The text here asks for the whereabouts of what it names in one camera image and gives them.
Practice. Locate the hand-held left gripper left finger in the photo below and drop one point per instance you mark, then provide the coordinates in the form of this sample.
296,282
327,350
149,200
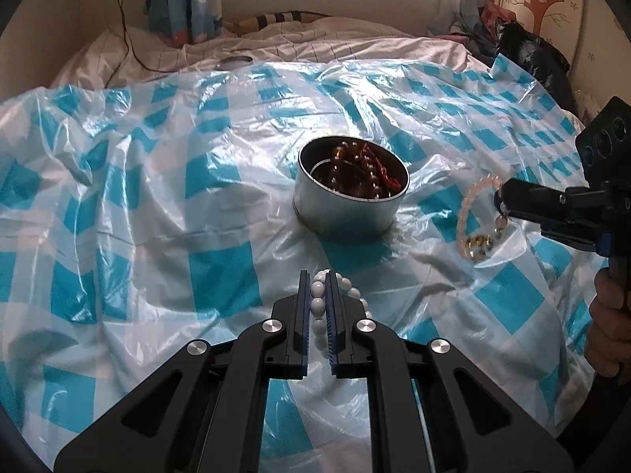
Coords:
305,315

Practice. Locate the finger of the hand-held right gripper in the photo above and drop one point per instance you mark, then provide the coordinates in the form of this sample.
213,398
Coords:
577,236
537,199

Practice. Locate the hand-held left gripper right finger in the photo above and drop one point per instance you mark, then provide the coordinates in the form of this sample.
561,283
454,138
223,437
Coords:
329,315

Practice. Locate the round metal tin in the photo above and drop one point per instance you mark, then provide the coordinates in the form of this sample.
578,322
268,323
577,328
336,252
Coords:
340,212

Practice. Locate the person's right hand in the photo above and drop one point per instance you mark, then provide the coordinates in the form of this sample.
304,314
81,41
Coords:
611,325

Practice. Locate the black plastic bag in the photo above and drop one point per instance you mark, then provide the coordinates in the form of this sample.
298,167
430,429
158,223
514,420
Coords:
537,59

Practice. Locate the silver bangle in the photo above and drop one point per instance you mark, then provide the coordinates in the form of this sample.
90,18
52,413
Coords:
323,163

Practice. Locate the pile of colourful clothes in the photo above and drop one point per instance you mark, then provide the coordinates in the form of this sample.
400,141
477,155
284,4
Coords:
475,15

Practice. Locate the blue checked plastic sheet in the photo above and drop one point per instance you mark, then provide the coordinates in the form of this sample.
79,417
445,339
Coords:
123,207

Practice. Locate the white grid bedsheet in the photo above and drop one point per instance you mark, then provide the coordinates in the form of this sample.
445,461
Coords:
345,34

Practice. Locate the striped pillow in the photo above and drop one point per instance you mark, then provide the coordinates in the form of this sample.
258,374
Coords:
276,17

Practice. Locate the blue and pink printed curtain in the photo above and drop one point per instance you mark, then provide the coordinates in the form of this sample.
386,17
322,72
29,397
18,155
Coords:
187,0

